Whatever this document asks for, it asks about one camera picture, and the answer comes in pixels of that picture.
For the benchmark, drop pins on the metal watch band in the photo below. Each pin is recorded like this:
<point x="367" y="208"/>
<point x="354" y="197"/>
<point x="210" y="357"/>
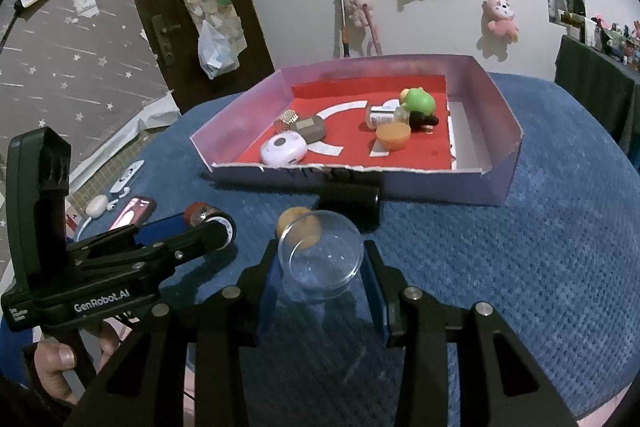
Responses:
<point x="286" y="119"/>

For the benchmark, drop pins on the dark cabinet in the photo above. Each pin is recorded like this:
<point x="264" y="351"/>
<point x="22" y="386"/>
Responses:
<point x="590" y="82"/>

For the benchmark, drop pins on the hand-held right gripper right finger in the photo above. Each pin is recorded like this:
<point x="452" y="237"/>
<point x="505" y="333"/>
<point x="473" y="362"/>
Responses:
<point x="376" y="294"/>

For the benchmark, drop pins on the pink cardboard box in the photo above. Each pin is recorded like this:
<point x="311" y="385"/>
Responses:
<point x="440" y="184"/>

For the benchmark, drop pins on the smartphone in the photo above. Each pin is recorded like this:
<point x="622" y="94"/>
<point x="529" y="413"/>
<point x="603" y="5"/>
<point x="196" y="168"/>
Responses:
<point x="132" y="212"/>

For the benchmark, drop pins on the black cylinder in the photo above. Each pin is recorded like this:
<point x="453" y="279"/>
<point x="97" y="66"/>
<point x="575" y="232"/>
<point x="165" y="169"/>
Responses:
<point x="350" y="202"/>

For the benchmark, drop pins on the red paper sheet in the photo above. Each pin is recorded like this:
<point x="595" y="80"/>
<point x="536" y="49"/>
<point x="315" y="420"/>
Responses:
<point x="350" y="137"/>

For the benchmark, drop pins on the brown bottle with metal cap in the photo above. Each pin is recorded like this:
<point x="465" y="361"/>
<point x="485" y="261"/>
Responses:
<point x="197" y="214"/>

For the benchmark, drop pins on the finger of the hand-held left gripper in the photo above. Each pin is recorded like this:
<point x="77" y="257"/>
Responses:
<point x="160" y="227"/>
<point x="200" y="239"/>

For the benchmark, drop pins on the person's left hand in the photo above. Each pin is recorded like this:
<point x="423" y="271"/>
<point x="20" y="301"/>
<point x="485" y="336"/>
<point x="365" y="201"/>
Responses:
<point x="50" y="367"/>

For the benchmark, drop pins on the white remote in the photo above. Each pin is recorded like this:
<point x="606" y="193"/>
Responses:
<point x="127" y="176"/>

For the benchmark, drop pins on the taupe small case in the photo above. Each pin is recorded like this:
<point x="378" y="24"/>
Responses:
<point x="309" y="128"/>

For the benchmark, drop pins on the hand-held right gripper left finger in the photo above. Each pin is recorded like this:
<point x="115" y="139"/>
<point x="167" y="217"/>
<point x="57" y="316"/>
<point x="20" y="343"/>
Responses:
<point x="269" y="292"/>

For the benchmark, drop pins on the tan egg-shaped sponge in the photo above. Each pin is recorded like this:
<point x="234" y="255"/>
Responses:
<point x="299" y="227"/>

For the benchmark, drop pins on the green plush toy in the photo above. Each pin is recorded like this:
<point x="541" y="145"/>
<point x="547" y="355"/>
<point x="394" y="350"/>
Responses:
<point x="419" y="101"/>

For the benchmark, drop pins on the pink round device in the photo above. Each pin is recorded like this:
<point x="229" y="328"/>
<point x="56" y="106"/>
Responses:
<point x="284" y="149"/>

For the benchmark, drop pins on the glass dropper bottle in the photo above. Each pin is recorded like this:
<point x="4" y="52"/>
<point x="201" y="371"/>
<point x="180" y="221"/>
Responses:
<point x="387" y="116"/>

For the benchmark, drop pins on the row of figurines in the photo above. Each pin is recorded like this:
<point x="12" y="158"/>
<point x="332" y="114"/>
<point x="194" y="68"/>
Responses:
<point x="620" y="39"/>

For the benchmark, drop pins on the clear plastic bag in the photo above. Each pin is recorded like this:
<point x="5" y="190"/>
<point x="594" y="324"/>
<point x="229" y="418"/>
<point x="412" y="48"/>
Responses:
<point x="217" y="52"/>

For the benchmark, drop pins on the orange and white stick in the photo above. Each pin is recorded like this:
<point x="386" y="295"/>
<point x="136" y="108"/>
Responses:
<point x="342" y="12"/>

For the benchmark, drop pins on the pink long-legged plush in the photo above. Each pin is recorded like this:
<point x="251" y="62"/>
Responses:
<point x="361" y="2"/>

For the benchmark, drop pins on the white earbuds case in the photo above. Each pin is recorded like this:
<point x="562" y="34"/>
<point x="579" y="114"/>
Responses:
<point x="97" y="207"/>

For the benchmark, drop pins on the pink plush with white face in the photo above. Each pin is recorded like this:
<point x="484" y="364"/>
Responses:
<point x="501" y="17"/>

